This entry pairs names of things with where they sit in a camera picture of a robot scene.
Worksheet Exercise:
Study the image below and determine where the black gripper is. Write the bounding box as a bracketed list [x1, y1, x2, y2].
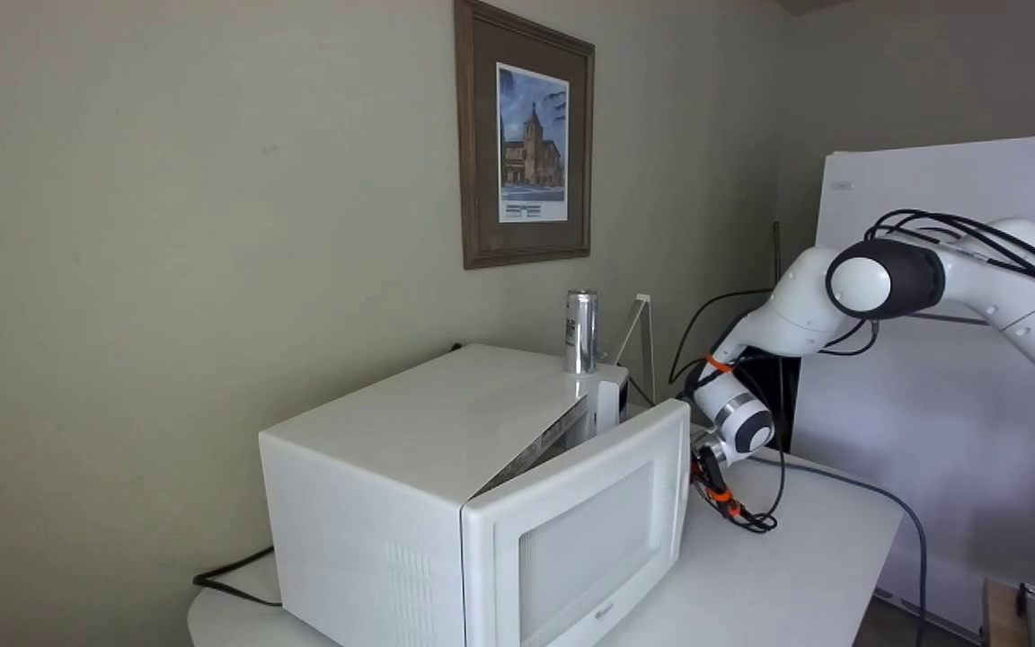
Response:
[690, 433, 746, 511]

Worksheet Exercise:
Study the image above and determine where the white microwave door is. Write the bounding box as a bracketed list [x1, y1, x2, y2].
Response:
[460, 394, 696, 647]

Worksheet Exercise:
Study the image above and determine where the white microwave body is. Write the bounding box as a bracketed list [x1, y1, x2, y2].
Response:
[253, 342, 634, 647]

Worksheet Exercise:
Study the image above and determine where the thin white rod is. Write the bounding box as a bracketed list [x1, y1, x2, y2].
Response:
[608, 291, 656, 371]

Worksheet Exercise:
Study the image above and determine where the silver metal bottle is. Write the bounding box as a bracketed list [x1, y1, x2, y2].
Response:
[559, 286, 608, 378]

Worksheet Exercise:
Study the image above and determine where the white board panel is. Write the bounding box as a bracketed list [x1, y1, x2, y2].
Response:
[794, 129, 1035, 638]

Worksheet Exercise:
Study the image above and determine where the wooden block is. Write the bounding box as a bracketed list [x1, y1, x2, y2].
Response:
[979, 577, 1032, 647]

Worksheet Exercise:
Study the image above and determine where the framed building picture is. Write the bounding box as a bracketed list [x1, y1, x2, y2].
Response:
[454, 0, 600, 274]

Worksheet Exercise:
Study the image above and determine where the black looping wall cable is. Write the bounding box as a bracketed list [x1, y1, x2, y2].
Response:
[664, 282, 781, 388]

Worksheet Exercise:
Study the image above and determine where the black cable across table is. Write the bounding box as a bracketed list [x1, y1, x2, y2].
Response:
[766, 445, 935, 647]

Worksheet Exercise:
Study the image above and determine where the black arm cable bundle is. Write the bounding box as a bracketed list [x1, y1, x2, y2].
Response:
[860, 205, 1035, 312]

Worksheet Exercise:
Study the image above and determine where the black microwave power cable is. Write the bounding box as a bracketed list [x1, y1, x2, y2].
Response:
[190, 541, 283, 609]

